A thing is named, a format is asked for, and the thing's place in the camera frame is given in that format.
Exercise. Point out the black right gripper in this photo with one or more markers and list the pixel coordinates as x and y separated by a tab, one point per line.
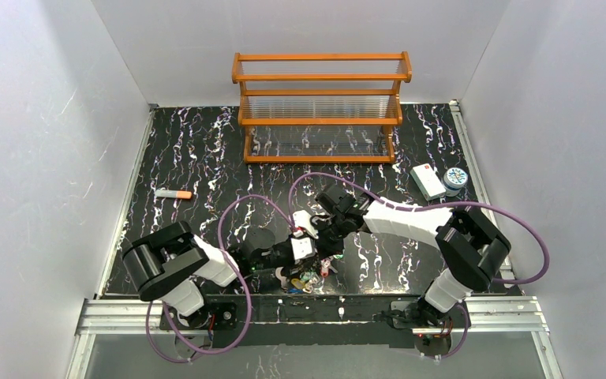
317	227

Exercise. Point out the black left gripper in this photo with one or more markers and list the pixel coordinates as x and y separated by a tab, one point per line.
283	257

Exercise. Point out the cluster of tagged keys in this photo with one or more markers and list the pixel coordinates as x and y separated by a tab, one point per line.
314	273

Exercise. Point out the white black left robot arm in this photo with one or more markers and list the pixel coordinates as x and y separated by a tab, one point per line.
162	265

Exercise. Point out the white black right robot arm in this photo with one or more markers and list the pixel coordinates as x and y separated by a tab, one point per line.
471	245

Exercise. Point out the white rectangular box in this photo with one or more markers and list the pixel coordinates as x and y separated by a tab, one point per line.
427	181

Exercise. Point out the orange wooden shelf rack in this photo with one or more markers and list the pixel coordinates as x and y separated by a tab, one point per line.
320	107

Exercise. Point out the orange grey marker pen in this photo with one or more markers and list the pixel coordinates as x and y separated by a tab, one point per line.
173	194

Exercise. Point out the blue white round tin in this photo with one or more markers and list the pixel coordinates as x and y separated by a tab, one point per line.
454	180

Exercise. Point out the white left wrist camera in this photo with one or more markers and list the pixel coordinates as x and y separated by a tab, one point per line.
303	248

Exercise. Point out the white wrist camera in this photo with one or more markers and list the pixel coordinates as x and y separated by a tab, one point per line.
303	223
303	248

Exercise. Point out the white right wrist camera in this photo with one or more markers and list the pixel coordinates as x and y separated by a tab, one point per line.
303	223

